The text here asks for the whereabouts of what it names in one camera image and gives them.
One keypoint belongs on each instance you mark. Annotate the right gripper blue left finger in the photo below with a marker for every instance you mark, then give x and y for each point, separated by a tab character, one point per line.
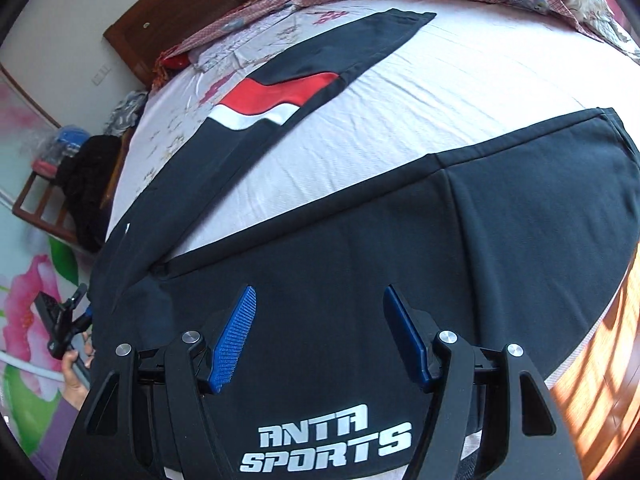
231	340

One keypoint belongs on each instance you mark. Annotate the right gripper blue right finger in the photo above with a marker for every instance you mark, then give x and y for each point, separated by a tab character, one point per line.
412	330

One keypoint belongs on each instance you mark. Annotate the dark navy sports pants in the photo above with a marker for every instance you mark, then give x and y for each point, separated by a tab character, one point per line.
512	245

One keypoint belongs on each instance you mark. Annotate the purple sleeve forearm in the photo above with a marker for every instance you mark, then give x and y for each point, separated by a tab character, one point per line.
47	457

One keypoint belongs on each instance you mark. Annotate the person's left hand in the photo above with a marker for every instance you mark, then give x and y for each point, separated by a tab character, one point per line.
74	391

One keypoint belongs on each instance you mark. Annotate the floral sliding wardrobe door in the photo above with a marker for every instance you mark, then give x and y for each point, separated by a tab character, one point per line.
32	261

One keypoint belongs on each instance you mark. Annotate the wooden chair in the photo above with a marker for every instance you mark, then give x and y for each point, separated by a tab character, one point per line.
42	204

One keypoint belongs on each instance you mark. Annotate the black clothes pile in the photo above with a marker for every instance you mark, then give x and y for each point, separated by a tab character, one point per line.
84	178

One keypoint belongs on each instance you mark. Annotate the blue and red items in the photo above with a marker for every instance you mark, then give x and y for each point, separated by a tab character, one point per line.
66	143

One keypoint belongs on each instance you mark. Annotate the red pillow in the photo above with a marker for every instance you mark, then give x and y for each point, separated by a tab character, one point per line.
176	62

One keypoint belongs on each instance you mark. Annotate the dark red wooden headboard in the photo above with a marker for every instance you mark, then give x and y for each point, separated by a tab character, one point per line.
151	27

